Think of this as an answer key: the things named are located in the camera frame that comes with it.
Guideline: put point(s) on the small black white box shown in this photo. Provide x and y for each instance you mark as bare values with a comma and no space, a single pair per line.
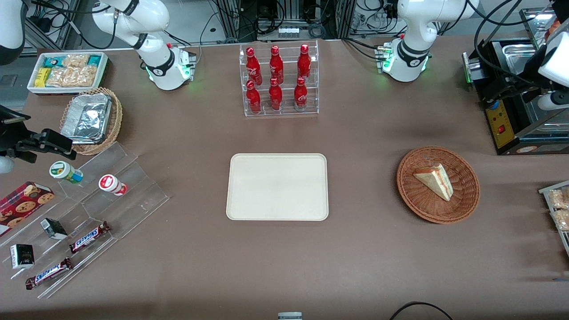
22,256

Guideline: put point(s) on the grey metal snack tray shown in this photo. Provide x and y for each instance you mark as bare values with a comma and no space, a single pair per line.
544,190

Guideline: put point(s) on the white power strip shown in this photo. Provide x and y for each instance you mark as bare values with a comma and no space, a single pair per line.
288,32

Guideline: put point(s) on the brown round wicker basket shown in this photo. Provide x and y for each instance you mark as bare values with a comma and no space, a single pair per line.
418,200

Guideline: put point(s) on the clear pastry packet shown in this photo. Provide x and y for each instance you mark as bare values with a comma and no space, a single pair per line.
560,198
562,220

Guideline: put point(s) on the yellow snack packet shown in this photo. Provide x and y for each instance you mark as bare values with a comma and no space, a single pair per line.
42,77

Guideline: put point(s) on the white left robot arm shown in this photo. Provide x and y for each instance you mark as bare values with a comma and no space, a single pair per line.
409,44

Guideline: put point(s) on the green lid cup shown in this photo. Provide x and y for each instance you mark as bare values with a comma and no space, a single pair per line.
64,172

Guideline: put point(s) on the aluminium foil container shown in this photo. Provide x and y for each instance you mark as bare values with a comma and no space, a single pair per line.
86,118

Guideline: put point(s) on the black food warmer appliance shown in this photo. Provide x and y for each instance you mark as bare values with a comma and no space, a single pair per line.
502,129

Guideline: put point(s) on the beige rectangular tray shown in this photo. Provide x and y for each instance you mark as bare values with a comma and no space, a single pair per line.
275,186

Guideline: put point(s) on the clear cracker packet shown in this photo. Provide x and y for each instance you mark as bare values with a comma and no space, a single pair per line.
71,76
75,60

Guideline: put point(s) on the steel warmer pan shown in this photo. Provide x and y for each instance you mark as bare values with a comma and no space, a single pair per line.
515,55
540,116

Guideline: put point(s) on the triangular sandwich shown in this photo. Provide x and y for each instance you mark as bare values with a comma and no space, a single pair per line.
438,180

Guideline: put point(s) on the teal snack packet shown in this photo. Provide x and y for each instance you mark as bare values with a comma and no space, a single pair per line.
94,60
53,61

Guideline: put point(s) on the grey white device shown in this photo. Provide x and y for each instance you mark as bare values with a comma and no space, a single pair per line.
290,316

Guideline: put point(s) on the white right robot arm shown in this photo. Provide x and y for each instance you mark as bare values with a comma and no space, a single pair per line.
155,53

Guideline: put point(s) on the light wicker basket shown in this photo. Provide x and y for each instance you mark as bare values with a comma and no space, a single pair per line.
114,124

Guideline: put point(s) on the clear acrylic bottle rack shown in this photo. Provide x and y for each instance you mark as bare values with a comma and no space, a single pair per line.
286,112

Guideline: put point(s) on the red lid cup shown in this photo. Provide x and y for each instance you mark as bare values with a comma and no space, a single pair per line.
111,184

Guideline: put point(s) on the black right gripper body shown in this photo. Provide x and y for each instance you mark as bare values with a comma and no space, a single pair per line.
10,137

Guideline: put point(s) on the red cola bottle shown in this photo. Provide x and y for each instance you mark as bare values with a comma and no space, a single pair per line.
301,95
275,97
253,98
253,66
304,63
276,66

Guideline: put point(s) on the clear acrylic stepped display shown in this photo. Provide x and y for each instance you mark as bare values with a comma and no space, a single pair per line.
129,195

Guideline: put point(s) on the red plaid cookie box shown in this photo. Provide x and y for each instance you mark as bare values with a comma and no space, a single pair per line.
22,206

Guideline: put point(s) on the snickers chocolate bar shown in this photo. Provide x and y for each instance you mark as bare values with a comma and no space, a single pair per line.
89,237
49,273

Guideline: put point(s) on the white rectangular snack bin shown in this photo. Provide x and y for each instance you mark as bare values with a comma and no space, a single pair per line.
66,90

